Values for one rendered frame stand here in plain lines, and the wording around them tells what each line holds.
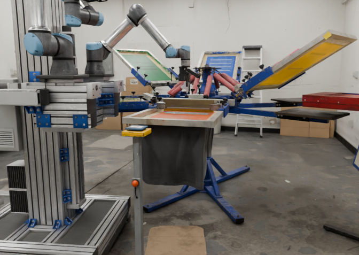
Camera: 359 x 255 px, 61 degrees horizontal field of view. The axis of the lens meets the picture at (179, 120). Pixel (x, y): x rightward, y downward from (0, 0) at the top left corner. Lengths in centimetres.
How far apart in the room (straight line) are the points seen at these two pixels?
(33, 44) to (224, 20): 518
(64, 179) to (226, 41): 495
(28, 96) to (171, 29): 524
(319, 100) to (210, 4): 462
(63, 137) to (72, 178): 30
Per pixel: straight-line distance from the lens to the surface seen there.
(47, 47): 184
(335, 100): 241
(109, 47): 250
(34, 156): 230
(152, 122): 191
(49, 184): 229
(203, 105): 240
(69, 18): 165
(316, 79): 658
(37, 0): 187
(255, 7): 661
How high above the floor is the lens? 129
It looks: 9 degrees down
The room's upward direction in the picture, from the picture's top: straight up
